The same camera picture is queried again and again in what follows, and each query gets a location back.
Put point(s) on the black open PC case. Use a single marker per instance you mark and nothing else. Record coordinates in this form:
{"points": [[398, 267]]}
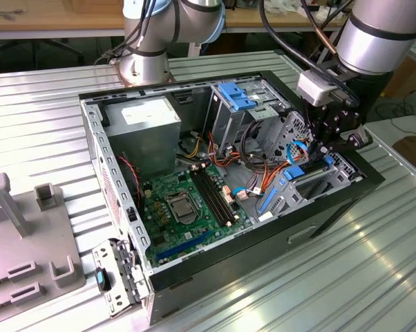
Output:
{"points": [[263, 249]]}

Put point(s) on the black case fan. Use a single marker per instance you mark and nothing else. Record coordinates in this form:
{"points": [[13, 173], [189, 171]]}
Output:
{"points": [[128, 173]]}

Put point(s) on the black blue latch clip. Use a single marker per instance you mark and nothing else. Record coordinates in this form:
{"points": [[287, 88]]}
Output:
{"points": [[101, 277]]}

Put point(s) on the grey metal disk bay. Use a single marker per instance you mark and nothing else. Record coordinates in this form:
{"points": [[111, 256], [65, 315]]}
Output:
{"points": [[287, 202]]}

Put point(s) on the green motherboard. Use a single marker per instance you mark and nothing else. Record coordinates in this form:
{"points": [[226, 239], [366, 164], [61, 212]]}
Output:
{"points": [[197, 238]]}

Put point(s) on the CPU socket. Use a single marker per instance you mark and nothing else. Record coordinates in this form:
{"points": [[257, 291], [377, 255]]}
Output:
{"points": [[176, 198]]}

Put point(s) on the blue expansion slot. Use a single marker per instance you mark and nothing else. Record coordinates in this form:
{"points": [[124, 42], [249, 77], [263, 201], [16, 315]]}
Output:
{"points": [[184, 247]]}

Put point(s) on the grey parts rack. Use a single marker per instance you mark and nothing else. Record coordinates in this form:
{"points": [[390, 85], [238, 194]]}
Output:
{"points": [[38, 235]]}

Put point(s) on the large brown cardboard box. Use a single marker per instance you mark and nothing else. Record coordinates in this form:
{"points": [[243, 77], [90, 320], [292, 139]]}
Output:
{"points": [[408, 79]]}

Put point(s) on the grey hinged slot bracket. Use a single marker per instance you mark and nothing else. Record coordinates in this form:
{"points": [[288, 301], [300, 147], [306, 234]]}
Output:
{"points": [[120, 306]]}

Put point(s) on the silver CPU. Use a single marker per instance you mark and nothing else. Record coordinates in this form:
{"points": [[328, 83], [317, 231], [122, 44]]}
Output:
{"points": [[182, 211]]}

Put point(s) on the blue drive cage latch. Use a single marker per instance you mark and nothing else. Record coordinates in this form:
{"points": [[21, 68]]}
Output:
{"points": [[234, 95]]}

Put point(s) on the grey power supply unit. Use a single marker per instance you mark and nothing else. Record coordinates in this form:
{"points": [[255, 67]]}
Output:
{"points": [[142, 145]]}

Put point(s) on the hard disk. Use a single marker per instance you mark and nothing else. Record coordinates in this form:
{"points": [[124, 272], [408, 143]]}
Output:
{"points": [[293, 173]]}

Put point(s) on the grey metal drive cage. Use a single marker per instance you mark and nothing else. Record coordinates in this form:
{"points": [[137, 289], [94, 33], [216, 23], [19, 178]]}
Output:
{"points": [[228, 124]]}

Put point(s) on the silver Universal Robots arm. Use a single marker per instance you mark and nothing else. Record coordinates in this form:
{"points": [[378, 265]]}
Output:
{"points": [[377, 38]]}

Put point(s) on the black RAM slot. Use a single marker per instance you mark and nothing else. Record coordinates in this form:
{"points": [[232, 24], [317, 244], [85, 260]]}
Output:
{"points": [[223, 198], [218, 198], [213, 198], [208, 198]]}

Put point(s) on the long wooden desk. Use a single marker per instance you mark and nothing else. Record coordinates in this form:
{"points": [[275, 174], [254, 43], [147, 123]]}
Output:
{"points": [[38, 20]]}

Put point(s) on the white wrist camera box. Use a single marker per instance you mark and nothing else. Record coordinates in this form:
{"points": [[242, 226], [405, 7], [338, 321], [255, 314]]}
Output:
{"points": [[315, 88]]}

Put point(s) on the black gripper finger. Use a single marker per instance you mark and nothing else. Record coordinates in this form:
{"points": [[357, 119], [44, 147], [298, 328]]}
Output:
{"points": [[315, 145], [358, 140]]}

